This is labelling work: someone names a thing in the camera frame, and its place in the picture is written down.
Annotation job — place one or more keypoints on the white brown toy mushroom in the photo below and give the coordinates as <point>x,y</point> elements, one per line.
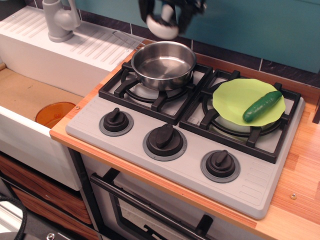
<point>163,26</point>

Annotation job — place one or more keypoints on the black stove knob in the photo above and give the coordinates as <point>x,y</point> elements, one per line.
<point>165,143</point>
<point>116,123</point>
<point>220,166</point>

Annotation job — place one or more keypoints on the stainless steel pot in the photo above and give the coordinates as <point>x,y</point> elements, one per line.
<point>162,65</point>

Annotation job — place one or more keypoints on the lime green plate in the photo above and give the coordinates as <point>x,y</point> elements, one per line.
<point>232,98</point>

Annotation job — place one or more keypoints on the white toy sink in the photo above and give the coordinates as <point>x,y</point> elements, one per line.
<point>36,72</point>

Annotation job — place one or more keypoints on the black burner grate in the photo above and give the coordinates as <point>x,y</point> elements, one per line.
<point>167,106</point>
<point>263,142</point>

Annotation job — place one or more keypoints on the orange plastic sink drain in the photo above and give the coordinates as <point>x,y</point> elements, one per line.
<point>51,114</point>

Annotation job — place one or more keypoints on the black left stove knob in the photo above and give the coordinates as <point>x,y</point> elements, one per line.
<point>116,123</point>

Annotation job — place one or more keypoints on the black left burner grate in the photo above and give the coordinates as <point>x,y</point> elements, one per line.
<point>167,106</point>

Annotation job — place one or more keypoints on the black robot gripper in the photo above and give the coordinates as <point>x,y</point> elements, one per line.
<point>187,10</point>

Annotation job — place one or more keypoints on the grey toy stove top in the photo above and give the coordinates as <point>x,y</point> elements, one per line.
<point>250,193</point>

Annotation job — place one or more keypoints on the black middle stove knob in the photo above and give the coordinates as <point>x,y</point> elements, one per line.
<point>165,143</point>

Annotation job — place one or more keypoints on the green toy pickle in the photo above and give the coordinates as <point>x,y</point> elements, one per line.
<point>263,104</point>

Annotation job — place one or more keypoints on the grey toy faucet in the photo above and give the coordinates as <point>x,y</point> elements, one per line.
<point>60,22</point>

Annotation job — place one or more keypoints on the oven door with black handle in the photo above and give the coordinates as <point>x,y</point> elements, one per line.
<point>138,211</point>

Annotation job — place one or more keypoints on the black right stove knob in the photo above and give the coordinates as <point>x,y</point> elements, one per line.
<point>220,166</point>

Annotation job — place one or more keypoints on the wooden drawer front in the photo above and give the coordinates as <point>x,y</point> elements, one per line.
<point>47,198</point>

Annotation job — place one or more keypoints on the black right burner grate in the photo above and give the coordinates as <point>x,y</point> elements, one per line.
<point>263,142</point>

